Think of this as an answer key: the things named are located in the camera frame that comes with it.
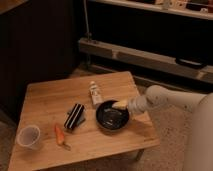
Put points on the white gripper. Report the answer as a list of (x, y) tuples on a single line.
[(136, 105)]

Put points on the black ceramic bowl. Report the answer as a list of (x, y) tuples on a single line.
[(109, 118)]

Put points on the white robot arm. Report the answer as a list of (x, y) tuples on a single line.
[(199, 151)]

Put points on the white tube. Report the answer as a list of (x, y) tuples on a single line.
[(95, 94)]

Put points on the orange carrot toy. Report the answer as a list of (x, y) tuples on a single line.
[(60, 138)]

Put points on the metal pole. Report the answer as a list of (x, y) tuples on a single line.
[(88, 33)]

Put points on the clear plastic cup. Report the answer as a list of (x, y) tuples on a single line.
[(29, 137)]

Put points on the upper shelf with items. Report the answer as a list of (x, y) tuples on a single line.
[(157, 8)]

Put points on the long grey case with handle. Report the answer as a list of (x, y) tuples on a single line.
[(144, 59)]

